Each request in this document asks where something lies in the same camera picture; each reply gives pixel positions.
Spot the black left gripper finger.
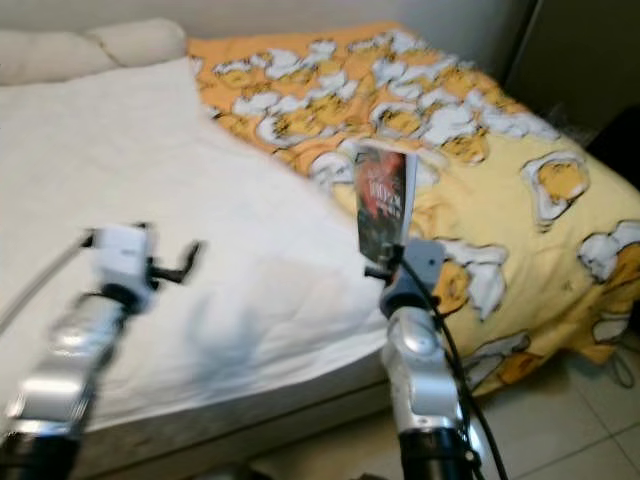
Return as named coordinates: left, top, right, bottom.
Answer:
left=174, top=240, right=207, bottom=285

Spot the dark red cover book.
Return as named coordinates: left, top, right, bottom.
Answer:
left=354, top=142, right=420, bottom=267

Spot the white mattress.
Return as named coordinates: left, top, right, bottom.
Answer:
left=0, top=54, right=397, bottom=433

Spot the orange yellow cartoon blanket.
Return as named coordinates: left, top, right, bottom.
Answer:
left=187, top=21, right=640, bottom=397

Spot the grey bed base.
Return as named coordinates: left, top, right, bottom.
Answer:
left=72, top=350, right=391, bottom=479

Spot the beige cushioned headboard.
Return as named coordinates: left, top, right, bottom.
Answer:
left=0, top=17, right=190, bottom=87

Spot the dark wardrobe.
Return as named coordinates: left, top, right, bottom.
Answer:
left=504, top=0, right=640, bottom=153

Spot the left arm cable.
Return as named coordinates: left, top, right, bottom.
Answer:
left=0, top=236, right=98, bottom=336

